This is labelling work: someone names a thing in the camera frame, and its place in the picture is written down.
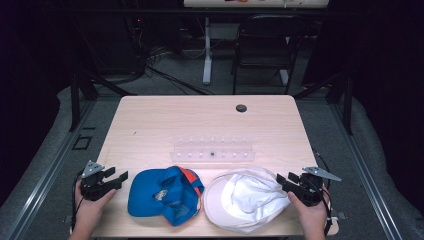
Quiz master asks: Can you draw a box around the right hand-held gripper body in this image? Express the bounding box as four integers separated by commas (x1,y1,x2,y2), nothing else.
292,166,343,208

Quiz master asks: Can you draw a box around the aluminium floor rail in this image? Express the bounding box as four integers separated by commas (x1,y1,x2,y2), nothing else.
5,99,98,240
329,102,405,240

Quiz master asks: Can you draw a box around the person's right hand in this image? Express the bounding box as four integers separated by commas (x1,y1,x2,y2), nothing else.
287,192,332,235

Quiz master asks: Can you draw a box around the black folding chair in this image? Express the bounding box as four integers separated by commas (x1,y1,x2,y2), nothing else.
230,14,308,96

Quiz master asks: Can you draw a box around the blue cap with orange trim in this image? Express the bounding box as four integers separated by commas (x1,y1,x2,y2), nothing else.
127,165,206,228

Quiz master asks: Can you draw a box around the person's left hand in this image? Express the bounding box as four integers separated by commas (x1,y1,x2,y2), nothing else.
73,181,118,232

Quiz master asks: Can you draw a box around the bundle of floor cables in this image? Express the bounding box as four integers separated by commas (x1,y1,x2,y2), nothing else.
125,16,209,97

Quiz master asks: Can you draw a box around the clear acrylic rack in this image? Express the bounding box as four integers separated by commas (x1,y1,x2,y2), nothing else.
169,134,256,165

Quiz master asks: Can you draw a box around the right hand-held gripper cable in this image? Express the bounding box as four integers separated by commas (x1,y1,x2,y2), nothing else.
312,149,335,236

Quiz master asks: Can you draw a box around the left hand-held gripper cable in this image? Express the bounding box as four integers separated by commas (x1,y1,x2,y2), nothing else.
70,171,85,232

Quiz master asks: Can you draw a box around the white desk leg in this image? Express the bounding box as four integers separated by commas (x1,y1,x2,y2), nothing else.
202,17,214,86
279,68,290,87

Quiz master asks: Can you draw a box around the black metal stand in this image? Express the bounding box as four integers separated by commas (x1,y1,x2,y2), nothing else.
292,70,355,136
68,70,138,132

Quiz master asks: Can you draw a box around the white cap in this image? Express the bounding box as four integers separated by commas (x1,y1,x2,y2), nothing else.
202,166,292,235

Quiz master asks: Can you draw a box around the hand-held gripper cable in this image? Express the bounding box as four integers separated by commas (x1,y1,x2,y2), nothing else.
312,149,335,236
70,171,85,232

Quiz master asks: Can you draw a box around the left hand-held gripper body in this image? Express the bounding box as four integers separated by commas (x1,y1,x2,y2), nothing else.
79,160,118,202

